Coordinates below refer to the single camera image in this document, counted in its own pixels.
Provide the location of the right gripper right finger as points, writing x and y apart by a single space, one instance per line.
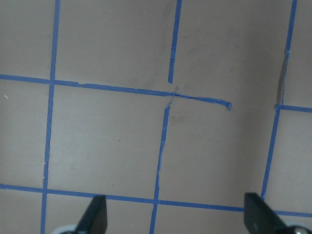
259 218

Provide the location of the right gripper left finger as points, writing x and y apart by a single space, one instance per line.
94 220

